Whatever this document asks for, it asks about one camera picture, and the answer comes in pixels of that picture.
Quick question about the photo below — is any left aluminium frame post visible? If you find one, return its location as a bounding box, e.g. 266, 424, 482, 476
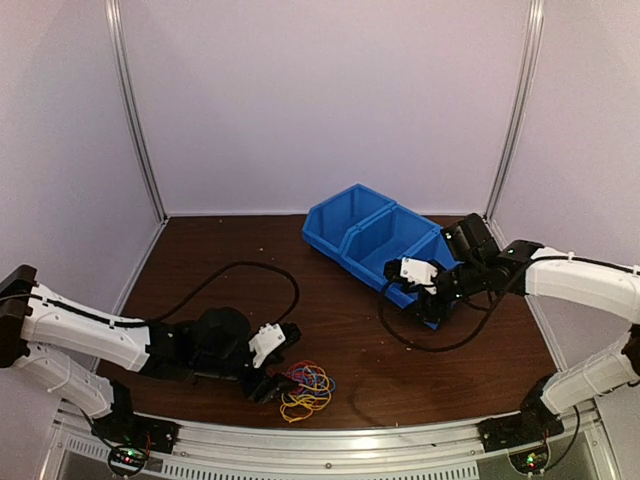
104, 0, 169, 223

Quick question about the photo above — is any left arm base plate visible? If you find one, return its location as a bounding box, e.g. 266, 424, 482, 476
93, 414, 180, 454

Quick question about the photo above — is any blue bin near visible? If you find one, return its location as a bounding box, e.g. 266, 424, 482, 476
374, 227, 469, 331

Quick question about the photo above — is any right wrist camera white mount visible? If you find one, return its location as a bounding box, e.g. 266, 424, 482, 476
384, 257, 440, 295

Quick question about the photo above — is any yellow cable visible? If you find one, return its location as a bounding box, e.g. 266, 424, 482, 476
278, 367, 334, 425

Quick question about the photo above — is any front aluminium rail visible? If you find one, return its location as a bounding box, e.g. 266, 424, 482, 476
36, 401, 624, 479

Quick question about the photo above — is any blue cable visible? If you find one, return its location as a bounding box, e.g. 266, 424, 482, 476
287, 363, 331, 396

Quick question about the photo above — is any blue bin middle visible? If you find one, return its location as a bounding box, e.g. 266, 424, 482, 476
343, 205, 440, 291

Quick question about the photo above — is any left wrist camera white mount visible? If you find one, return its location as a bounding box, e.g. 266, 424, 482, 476
248, 324, 286, 369

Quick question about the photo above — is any right aluminium frame post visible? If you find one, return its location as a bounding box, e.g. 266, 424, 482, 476
484, 0, 545, 223

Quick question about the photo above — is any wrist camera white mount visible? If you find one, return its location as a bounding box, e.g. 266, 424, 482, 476
384, 257, 440, 295
248, 324, 286, 369

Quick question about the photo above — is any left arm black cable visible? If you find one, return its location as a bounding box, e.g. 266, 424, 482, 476
144, 262, 300, 331

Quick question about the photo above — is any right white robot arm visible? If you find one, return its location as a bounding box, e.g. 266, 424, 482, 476
400, 214, 639, 442

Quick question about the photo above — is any blue bin far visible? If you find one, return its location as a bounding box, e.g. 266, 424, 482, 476
302, 184, 396, 261

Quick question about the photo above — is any aluminium frame post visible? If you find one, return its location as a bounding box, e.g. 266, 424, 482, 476
484, 0, 545, 223
104, 0, 169, 223

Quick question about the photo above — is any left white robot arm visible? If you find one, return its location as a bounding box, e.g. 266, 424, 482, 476
1, 265, 301, 453

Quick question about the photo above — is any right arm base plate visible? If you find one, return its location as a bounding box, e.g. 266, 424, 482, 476
477, 412, 564, 453

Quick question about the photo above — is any blue bin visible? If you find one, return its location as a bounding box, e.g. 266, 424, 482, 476
302, 184, 396, 261
343, 205, 440, 291
374, 227, 469, 331

